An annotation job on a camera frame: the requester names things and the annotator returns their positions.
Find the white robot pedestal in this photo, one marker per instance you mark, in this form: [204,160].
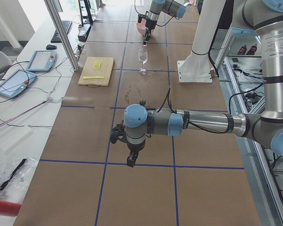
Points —
[195,68]

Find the teach pendant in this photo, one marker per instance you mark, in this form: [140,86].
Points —
[16,83]
[42,61]

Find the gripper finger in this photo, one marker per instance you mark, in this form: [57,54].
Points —
[146,37]

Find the far teach pendant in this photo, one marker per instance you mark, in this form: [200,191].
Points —
[42,61]

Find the black device box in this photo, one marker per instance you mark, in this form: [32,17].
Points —
[84,32]

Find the red fire extinguisher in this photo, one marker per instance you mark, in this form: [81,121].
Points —
[9,209]

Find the clear wine glass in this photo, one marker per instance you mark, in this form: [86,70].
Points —
[143,58]

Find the pink bowl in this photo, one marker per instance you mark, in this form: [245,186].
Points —
[141,26]

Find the steel jigger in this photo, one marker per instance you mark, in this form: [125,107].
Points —
[142,102]

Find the bamboo cutting board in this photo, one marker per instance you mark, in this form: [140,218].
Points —
[105,70]

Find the black computer mouse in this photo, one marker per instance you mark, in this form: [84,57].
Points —
[51,47]

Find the yellow plastic knife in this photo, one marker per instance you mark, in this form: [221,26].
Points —
[93,77]

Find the near teach pendant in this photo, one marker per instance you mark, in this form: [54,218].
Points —
[16,83]

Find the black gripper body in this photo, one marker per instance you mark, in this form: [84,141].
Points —
[150,25]
[135,148]

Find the aluminium frame post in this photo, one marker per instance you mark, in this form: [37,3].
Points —
[54,14]

